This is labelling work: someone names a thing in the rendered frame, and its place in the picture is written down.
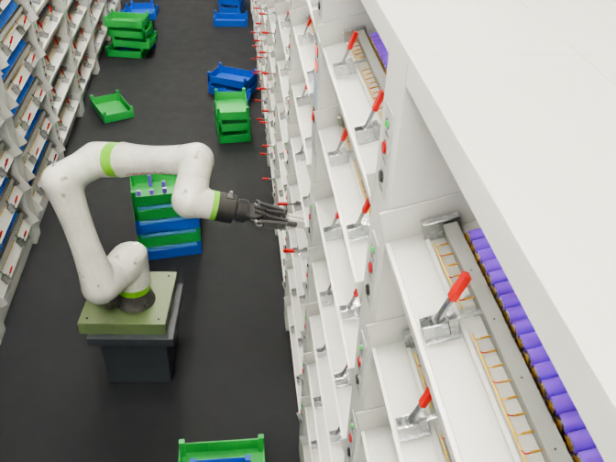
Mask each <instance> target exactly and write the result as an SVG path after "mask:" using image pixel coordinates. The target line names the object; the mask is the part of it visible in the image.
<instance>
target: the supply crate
mask: <svg viewBox="0 0 616 462"><path fill-rule="evenodd" d="M177 176H178V175H168V174H151V180H152V186H151V187H149V183H148V175H137V176H130V186H131V198H132V204H133V207H140V206H148V205H156V204H171V197H172V193H173V190H174V186H175V183H176V179H177ZM163 180H164V181H165V182H166V187H167V193H163V192H162V185H161V181H163ZM149 189H153V191H154V194H153V195H150V194H149ZM137 190H140V192H141V196H137Z"/></svg>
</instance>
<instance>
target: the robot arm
mask: <svg viewBox="0 0 616 462"><path fill-rule="evenodd" d="M214 163H215V157H214V154H213V152H212V150H210V149H209V148H208V147H207V146H206V145H205V144H203V143H198V142H195V143H190V144H183V145H173V146H148V145H138V144H132V143H126V142H119V143H118V142H90V143H87V144H85V145H84V146H83V147H81V148H79V149H78V150H77V151H75V152H74V153H73V154H71V155H70V156H68V157H66V158H65V159H62V160H59V161H57V162H55V163H52V164H50V165H49V166H48V167H47V168H46V169H45V170H44V171H43V173H42V176H41V186H42V189H43V191H44V192H45V194H46V195H47V197H48V199H49V201H50V203H51V205H52V207H53V209H54V211H55V213H56V215H57V217H58V218H59V220H60V224H61V226H62V228H63V231H64V233H65V236H66V237H67V240H68V243H69V245H70V248H71V253H72V255H73V259H74V262H75V266H76V269H77V272H78V276H79V281H80V285H81V290H82V295H83V297H84V299H86V300H87V301H88V302H90V303H93V304H98V305H101V304H105V308H106V309H113V308H115V307H117V308H118V309H119V310H121V311H123V312H126V313H132V314H133V313H140V312H143V311H146V310H147V309H148V308H150V307H151V306H152V305H153V304H154V302H155V300H156V298H155V293H154V291H153V290H152V289H151V288H150V283H151V279H150V271H149V256H148V251H147V249H146V247H145V246H144V245H142V244H140V243H138V242H133V241H130V242H125V243H122V244H119V245H118V246H116V247H115V248H114V249H113V250H112V251H111V252H110V253H109V255H108V256H106V254H105V251H104V249H103V247H102V244H101V242H100V239H99V237H98V235H97V232H96V230H95V227H94V222H93V219H92V217H91V213H90V210H89V206H88V203H87V200H86V196H85V187H86V186H87V185H88V184H89V183H91V182H93V181H95V180H97V179H100V178H111V177H119V178H124V177H130V176H137V175H148V174H168V175H178V176H177V179H176V183H175V186H174V190H173V193H172V197H171V205H172V208H173V210H174V211H175V212H176V213H177V214H178V215H179V216H181V217H184V218H202V219H209V220H215V221H219V222H223V223H229V224H231V223H232V221H233V220H234V222H238V223H245V222H246V221H249V222H251V223H255V225H256V228H257V229H259V228H270V229H280V230H284V229H285V228H286V226H291V227H296V228H300V229H304V227H305V223H304V218H303V216H301V215H297V214H288V210H285V209H284V208H282V207H279V206H276V205H272V204H269V203H263V202H262V201H260V200H256V201H255V202H254V203H249V200H246V199H241V198H238V199H237V196H236V195H235V194H233V191H230V193H229V192H219V191H214V190H211V189H210V188H209V182H210V178H211V174H212V170H213V166H214ZM284 210H285V211H284Z"/></svg>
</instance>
